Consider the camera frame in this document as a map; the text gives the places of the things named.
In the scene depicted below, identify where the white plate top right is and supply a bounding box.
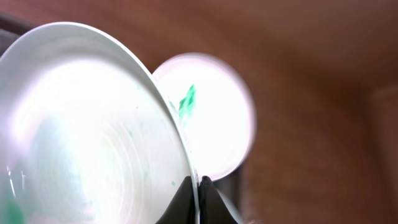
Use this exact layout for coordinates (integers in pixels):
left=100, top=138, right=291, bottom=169
left=153, top=53, right=257, bottom=180

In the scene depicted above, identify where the pale blue plate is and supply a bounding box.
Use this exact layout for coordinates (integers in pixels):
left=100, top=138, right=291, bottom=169
left=1, top=22, right=199, bottom=223

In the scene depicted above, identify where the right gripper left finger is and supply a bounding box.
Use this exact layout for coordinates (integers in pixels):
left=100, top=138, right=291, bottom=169
left=156, top=176, right=195, bottom=224

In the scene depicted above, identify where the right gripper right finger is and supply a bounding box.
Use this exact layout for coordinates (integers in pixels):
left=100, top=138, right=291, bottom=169
left=198, top=176, right=238, bottom=224

